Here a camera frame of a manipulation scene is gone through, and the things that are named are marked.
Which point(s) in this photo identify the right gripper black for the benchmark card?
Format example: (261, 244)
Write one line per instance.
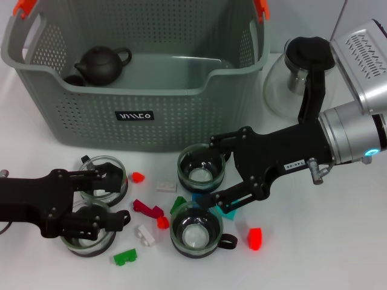
(272, 151)

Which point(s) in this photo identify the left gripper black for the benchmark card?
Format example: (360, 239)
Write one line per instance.
(30, 199)

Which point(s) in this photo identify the glass teacup with black sleeve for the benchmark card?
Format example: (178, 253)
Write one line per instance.
(196, 235)
(99, 194)
(87, 245)
(201, 176)

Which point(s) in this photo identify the small red slope block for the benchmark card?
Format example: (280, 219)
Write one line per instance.
(162, 223)
(137, 177)

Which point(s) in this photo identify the dark red curved block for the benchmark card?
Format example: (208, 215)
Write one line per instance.
(148, 210)

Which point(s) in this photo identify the green slope block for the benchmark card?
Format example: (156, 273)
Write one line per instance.
(176, 204)

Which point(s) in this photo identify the tall orange-red block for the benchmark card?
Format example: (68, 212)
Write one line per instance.
(255, 238)

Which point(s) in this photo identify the grey perforated storage bin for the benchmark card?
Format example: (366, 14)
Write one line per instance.
(90, 127)

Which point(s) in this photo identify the blue square plate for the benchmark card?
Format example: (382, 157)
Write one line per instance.
(196, 197)

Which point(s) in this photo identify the teal square plate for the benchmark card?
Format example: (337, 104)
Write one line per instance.
(228, 215)

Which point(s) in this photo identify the white two-stud brick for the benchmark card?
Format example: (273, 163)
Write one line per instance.
(146, 235)

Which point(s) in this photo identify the green two-stud brick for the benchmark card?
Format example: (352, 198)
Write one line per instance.
(125, 256)

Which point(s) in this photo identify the white two-stud flat plate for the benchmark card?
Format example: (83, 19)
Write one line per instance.
(166, 186)

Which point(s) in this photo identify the dark clay teapot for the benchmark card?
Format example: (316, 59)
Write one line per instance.
(99, 66)

